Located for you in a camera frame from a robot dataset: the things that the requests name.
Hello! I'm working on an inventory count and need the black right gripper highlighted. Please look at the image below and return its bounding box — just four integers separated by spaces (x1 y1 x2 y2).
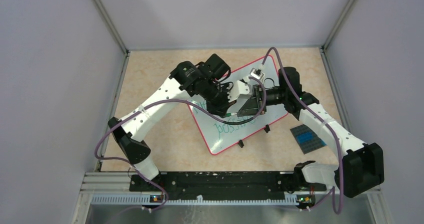
237 84 287 117

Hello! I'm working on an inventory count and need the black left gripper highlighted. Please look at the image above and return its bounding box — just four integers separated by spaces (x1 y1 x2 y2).
201 79 237 118

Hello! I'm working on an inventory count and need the green white marker pen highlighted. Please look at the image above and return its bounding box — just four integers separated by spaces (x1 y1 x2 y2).
222 112 238 118

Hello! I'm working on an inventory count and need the red-edged whiteboard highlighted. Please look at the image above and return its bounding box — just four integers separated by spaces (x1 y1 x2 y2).
188 55 288 155

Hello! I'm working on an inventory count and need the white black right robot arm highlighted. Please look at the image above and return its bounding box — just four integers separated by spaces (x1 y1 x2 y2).
237 67 385 198

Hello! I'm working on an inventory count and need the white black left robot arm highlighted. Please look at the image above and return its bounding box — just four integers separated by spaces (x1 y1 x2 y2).
108 54 234 191

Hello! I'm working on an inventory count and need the black whiteboard clip upper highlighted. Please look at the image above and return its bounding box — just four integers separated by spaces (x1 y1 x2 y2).
263 125 270 133

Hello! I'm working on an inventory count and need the black whiteboard clip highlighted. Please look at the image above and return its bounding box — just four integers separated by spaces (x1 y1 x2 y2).
263 125 270 133
237 140 245 148

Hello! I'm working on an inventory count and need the black whiteboard clip lower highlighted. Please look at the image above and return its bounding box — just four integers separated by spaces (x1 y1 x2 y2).
237 140 245 148

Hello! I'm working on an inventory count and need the blue lego brick on plate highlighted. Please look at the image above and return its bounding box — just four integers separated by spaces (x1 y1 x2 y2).
296 132 314 144

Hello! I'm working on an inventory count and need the grey lego baseplate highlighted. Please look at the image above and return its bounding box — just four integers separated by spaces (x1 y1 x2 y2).
290 125 326 154

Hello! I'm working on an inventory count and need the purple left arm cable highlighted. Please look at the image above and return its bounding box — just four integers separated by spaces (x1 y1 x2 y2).
94 77 269 213

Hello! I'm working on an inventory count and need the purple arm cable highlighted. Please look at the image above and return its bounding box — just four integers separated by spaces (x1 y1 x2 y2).
94 77 269 213
261 47 345 215

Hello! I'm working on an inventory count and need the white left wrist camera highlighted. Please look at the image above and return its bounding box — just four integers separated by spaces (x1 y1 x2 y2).
228 80 252 103

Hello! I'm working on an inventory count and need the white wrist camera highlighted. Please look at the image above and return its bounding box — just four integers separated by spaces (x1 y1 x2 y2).
228 80 252 103
249 65 265 83

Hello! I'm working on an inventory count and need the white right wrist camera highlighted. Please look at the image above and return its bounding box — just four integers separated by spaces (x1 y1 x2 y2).
249 65 265 83

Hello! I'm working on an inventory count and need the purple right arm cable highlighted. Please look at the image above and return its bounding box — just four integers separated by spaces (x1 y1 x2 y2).
261 47 345 215

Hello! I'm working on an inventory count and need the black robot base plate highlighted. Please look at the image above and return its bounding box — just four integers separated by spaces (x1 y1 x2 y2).
129 171 327 201

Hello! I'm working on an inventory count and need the aluminium frame rail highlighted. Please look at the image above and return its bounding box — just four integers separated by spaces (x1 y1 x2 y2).
72 171 393 224

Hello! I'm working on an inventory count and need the white slotted cable duct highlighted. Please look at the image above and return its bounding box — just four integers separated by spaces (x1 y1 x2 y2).
91 194 299 206

